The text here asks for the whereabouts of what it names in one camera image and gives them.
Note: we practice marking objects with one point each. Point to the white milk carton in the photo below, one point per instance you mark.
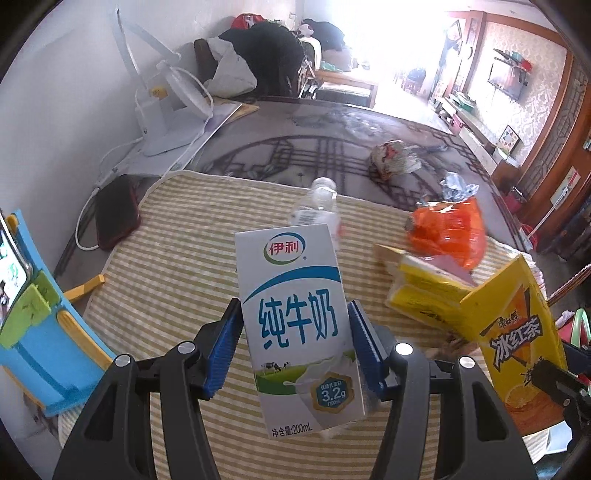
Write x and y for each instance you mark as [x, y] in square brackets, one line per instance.
[295, 323]

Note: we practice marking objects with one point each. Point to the striped stick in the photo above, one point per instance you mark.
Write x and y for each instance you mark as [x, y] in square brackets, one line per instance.
[570, 282]

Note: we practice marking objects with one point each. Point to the brown scrap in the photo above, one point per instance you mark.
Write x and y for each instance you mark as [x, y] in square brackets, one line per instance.
[445, 346]

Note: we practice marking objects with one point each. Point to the red dustpan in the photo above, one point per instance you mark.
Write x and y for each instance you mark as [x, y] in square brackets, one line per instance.
[533, 237]

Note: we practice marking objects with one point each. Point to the wooden sofa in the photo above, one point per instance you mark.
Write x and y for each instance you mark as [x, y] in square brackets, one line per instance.
[341, 78]

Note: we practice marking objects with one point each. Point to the clear crumpled plastic wrap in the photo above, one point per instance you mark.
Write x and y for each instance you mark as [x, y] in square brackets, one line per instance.
[455, 184]

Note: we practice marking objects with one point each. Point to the orange plastic bag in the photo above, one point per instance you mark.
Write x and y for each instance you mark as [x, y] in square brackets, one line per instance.
[448, 230]

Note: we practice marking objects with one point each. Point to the white cloth bag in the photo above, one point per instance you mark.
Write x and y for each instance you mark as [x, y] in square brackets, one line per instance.
[231, 69]

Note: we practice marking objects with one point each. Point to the dark red pouch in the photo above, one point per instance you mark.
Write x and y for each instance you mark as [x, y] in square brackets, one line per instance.
[115, 212]

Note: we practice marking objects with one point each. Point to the yellow striped mat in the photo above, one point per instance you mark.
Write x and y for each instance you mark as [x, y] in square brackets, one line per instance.
[175, 258]

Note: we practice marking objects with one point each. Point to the black coat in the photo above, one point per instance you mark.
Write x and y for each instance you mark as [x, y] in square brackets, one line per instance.
[268, 55]

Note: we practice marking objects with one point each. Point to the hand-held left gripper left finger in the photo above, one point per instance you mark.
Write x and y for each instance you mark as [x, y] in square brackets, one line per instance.
[224, 350]

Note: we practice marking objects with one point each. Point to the brown paper envelope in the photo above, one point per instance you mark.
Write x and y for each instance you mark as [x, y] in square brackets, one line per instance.
[240, 110]

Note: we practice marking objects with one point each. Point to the blue green phone stand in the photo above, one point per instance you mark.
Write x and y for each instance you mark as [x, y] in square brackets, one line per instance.
[41, 369]

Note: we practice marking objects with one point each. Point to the clear plastic bottle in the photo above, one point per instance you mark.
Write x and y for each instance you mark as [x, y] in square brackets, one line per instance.
[318, 203]

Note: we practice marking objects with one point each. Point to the small picture frame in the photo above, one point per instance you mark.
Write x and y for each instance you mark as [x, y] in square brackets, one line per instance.
[509, 139]

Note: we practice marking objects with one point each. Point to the yellow iced tea carton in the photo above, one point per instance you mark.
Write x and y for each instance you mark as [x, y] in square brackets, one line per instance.
[508, 323]

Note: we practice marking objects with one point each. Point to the television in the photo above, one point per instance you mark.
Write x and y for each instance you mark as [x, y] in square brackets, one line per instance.
[505, 78]

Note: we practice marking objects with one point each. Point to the smartphone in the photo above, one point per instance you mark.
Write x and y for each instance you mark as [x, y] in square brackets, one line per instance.
[9, 277]

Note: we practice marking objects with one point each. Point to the white desk fan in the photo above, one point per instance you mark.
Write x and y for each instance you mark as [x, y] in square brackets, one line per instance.
[161, 124]

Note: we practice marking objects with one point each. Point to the crushed yellow carton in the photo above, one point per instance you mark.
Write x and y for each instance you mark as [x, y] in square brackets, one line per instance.
[415, 286]

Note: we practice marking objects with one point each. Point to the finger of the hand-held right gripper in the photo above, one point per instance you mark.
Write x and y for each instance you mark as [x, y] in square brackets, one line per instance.
[577, 357]
[554, 381]

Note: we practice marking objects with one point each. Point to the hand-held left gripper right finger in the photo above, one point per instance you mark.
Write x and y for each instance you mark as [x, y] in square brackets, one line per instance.
[364, 350]

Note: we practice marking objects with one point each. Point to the television cabinet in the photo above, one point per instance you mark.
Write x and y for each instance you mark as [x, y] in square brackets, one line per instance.
[475, 129]

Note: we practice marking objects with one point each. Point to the red plastic bucket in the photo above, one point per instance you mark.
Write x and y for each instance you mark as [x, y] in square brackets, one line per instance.
[515, 199]

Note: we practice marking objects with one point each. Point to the paper wrapper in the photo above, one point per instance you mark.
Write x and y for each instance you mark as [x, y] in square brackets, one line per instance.
[390, 159]

